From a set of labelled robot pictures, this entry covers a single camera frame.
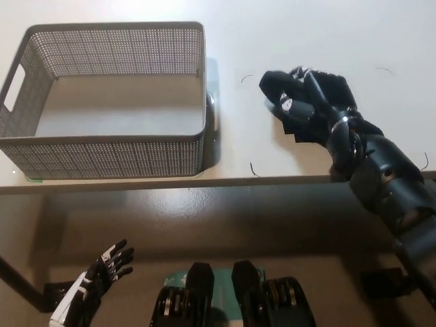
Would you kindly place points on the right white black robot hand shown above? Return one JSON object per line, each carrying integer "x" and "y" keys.
{"x": 316, "y": 102}

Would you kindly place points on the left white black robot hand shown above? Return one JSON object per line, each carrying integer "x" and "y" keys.
{"x": 109, "y": 265}

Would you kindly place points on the green tape strip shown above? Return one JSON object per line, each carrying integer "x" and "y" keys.
{"x": 34, "y": 179}

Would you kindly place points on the grey perforated plastic basket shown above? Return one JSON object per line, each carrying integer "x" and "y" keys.
{"x": 102, "y": 156}

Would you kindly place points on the black tape patch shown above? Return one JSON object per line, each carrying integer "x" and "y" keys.
{"x": 293, "y": 131}

